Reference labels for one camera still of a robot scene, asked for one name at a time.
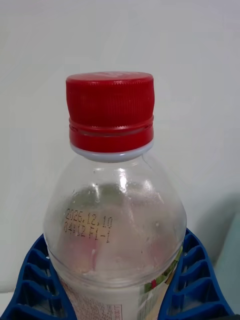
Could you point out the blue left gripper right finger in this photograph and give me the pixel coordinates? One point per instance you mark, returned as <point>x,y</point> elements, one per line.
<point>200,287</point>

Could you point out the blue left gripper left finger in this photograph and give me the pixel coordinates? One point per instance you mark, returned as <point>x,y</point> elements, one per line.
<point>30,287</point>

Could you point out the clear bottle with red cap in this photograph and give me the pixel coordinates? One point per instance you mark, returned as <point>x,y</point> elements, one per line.
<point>112,225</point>

